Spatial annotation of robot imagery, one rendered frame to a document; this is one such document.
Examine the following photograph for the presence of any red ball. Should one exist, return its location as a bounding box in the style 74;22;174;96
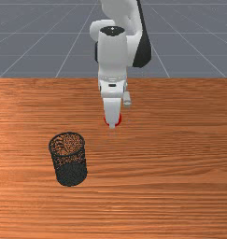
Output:
104;113;122;127

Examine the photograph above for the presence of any dark mesh basket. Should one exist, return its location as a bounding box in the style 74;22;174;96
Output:
48;132;89;188

